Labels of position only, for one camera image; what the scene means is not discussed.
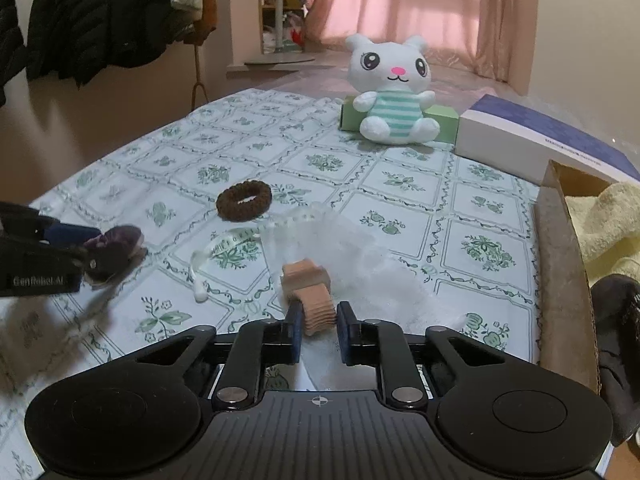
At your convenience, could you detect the blue and white flat box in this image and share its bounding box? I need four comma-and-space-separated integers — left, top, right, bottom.
454, 94, 639, 184

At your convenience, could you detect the purple small sock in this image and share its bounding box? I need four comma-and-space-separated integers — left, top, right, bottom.
82, 224, 144, 287

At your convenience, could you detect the brown scrunchie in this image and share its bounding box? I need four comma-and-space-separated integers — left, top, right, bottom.
216, 180, 272, 222

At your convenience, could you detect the dark grey face mask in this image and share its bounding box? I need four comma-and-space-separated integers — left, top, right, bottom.
591, 274, 639, 446

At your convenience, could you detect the white mesh pouch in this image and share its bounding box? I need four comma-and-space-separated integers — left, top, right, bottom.
188, 201, 471, 394

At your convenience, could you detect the green small box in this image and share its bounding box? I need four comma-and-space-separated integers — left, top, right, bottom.
338, 96, 460, 144

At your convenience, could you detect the yellow towel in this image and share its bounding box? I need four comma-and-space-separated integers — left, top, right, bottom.
565, 182, 640, 285

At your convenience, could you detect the pink curtain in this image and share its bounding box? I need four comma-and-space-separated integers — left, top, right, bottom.
304, 0, 538, 94

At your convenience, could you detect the wooden bookshelf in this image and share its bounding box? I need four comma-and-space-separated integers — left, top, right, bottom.
257, 0, 321, 57

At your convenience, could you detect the brown cardboard tray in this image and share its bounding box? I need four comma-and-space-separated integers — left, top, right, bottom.
535, 160, 614, 392

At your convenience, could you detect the black jacket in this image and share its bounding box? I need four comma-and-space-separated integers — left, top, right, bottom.
1, 0, 174, 87

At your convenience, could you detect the white bunny plush toy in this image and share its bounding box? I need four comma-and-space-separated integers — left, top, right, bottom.
346, 34, 440, 145

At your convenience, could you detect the green floral tablecloth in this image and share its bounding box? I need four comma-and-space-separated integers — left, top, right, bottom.
1, 89, 539, 479

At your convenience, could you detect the orange jacket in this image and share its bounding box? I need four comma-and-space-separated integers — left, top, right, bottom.
184, 0, 218, 47

